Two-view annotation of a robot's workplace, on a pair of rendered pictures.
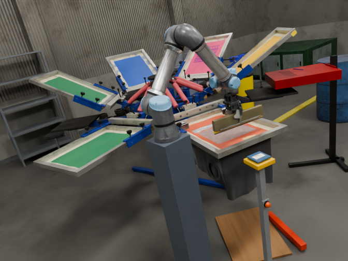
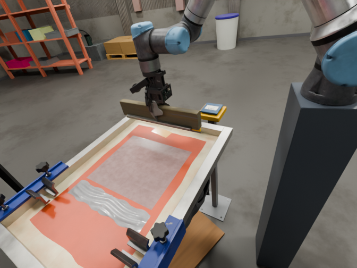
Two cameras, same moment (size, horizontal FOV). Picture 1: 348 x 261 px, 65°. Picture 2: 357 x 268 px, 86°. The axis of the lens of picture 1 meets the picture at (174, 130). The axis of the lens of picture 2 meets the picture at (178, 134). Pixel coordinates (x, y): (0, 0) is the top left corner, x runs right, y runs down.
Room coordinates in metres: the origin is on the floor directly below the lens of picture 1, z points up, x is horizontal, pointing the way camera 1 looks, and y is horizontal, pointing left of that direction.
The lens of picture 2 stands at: (2.10, 0.20, 1.52)
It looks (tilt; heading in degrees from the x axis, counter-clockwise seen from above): 37 degrees down; 237
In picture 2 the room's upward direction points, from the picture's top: 10 degrees counter-clockwise
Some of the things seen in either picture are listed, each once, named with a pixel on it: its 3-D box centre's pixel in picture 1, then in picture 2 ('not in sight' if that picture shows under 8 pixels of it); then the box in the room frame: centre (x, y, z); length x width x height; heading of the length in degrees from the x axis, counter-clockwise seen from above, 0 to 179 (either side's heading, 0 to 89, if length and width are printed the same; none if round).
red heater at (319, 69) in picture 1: (299, 75); not in sight; (2.76, -1.39, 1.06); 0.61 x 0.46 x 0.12; 81
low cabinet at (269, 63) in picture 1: (287, 59); not in sight; (7.51, -3.45, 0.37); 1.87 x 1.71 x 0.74; 35
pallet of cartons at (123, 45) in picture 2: not in sight; (129, 47); (-0.67, -6.03, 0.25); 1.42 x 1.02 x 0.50; 125
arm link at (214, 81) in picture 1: (219, 81); (172, 40); (1.71, -0.35, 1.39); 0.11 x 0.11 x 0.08; 22
